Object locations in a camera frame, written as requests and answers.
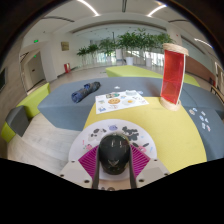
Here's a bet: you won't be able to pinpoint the white puppy print mouse pad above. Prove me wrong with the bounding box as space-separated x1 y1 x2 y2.
68 118 158 191

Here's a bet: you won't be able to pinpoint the grey cube stool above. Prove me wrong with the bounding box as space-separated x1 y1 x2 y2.
4 105 30 138

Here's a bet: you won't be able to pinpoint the white sticker sheet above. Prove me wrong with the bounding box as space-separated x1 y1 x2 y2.
95 89 150 115

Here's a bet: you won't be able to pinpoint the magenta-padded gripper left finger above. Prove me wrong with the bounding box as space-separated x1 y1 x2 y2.
58 145 101 191

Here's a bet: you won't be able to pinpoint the doorway with dark door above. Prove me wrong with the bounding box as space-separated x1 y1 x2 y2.
24 52 46 90

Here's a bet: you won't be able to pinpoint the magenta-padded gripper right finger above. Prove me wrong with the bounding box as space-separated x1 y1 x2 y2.
129 144 171 190

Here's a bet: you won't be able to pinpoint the red fire extinguisher box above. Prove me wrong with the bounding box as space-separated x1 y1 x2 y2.
63 62 72 74

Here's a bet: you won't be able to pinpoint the yellow-green long bench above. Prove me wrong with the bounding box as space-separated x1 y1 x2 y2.
0 82 52 144

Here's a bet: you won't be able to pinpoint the black computer mouse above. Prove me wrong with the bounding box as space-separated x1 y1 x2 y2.
98 133 132 176

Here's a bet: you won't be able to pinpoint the red cylinder lantern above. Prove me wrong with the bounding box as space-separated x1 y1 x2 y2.
159 42 190 112

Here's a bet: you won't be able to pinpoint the ceiling strip lights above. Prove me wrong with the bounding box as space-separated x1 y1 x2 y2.
77 0 214 50

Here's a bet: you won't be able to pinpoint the yellow-green flat bench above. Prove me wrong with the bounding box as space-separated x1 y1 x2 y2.
105 64 201 88

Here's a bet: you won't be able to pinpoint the row of potted green plants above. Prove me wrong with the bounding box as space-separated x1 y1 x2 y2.
76 28 175 67

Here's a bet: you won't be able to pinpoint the brown wall plaque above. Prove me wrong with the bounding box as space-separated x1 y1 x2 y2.
60 41 70 52

